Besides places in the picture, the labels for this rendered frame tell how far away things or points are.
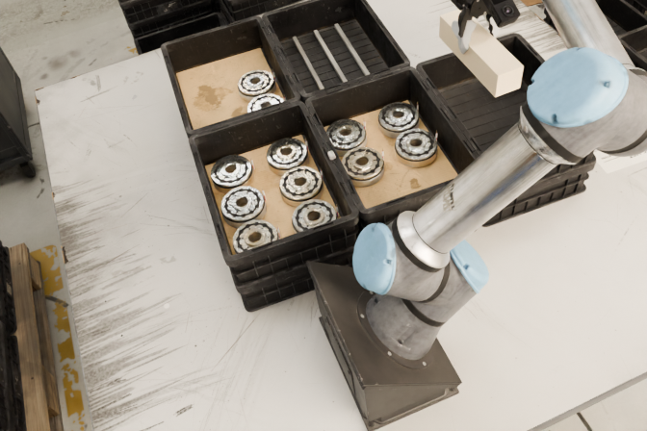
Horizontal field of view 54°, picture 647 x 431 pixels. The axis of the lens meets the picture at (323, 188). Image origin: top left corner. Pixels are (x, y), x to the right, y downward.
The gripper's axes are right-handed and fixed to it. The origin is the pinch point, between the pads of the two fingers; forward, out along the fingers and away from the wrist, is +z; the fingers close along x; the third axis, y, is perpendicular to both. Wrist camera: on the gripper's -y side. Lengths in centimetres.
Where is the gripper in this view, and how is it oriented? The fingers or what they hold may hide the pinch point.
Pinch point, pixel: (478, 45)
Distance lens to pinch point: 146.8
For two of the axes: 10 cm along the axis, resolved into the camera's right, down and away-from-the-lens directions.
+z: 1.1, 6.4, 7.6
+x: -9.2, 3.6, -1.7
